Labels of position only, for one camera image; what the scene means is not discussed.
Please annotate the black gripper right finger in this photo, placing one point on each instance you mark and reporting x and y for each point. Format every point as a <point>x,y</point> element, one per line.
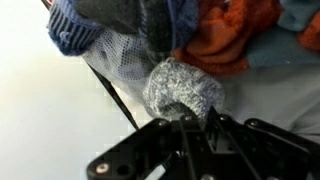
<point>276,150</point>

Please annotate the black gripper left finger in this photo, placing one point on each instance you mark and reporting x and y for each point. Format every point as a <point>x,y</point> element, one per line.
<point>140,150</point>

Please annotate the grey marled knit sock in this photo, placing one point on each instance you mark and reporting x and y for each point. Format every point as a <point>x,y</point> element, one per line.
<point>183,86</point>

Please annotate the orange and blue sock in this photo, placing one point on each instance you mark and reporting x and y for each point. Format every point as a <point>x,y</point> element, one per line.
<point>226,36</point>

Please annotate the grey mesh bag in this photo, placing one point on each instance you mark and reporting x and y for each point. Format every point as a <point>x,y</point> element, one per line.
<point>273,96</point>

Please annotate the dark navy cloth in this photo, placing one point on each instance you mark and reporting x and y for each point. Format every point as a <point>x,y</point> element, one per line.
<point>70,30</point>

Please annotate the black cloth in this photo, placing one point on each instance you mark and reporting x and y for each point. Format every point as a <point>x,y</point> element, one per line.
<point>110,11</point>

